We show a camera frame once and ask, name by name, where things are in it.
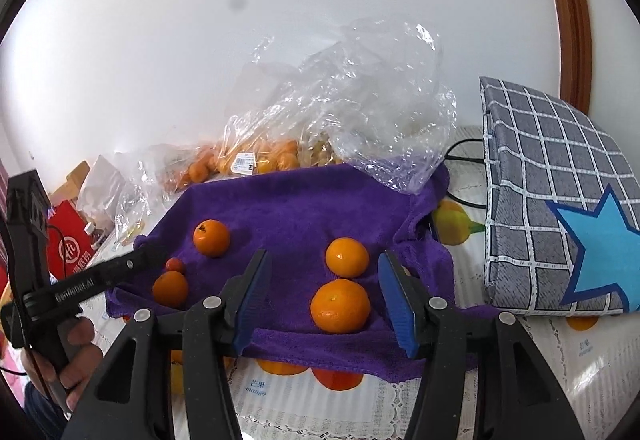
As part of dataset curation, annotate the purple towel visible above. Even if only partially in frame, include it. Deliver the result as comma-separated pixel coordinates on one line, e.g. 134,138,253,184
104,163,481,381

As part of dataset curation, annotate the white plastic bag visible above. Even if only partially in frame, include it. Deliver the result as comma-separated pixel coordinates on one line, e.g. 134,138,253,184
75,154,126,231

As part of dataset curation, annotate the brown wooden door frame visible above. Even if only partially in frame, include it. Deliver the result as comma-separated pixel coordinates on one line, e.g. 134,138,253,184
530,0,596,113

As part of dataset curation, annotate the small clear plastic bag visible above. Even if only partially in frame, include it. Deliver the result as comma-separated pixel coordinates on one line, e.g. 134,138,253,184
114,145,201,251

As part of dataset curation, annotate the large crumpled clear plastic bag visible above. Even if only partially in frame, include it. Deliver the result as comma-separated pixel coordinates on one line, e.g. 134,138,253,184
222,18,458,195

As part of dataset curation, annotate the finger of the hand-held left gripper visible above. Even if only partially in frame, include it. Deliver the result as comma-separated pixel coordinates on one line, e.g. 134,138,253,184
106,246,169,290

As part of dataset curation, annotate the clear bag of oranges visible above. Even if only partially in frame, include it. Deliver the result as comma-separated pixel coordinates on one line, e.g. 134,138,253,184
167,113,301,191

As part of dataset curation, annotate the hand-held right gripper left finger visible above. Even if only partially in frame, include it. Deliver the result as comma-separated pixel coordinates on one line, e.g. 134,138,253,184
60,247,273,440

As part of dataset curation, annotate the black cable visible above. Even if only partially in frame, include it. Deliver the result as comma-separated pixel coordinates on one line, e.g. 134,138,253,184
442,137,488,211

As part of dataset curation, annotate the person's left hand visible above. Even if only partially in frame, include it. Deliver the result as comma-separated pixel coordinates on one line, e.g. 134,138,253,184
21,317,105,417

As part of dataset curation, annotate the single orange tangerine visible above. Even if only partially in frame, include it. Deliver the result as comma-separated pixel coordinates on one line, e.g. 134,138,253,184
310,278,372,334
325,237,371,279
151,270,189,309
193,219,231,258

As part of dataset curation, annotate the grey checked bag with star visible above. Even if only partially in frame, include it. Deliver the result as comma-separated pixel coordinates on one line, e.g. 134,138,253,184
479,76,640,318

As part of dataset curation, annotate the red paper bag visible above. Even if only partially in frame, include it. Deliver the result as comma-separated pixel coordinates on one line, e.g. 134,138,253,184
45,200,108,281

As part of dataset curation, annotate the colourful quilt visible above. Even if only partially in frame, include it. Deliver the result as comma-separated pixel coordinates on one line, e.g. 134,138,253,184
0,360,26,421

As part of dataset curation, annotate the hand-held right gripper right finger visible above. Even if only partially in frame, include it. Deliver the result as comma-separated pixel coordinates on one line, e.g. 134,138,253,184
377,250,586,440

